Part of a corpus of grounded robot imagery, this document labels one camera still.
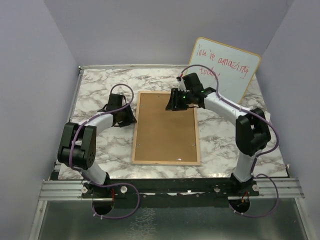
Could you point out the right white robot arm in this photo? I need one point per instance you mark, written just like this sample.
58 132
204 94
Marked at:
251 128

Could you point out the brown cardboard backing board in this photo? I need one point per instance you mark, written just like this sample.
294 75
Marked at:
165 135

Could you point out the white whiteboard eraser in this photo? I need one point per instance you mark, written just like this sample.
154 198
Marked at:
267 116

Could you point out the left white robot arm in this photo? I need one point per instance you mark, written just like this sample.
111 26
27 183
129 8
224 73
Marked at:
77 148

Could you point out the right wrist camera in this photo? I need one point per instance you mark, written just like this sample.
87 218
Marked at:
181 86

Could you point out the wooden picture frame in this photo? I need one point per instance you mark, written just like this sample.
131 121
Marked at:
133 140

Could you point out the yellow-rimmed whiteboard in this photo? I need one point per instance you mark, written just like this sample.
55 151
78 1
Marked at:
223 67

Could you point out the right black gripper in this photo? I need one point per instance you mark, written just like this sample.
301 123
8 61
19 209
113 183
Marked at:
174 104

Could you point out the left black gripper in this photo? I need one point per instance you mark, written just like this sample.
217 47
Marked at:
130 118

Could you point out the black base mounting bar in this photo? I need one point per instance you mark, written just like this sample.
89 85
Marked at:
171 192

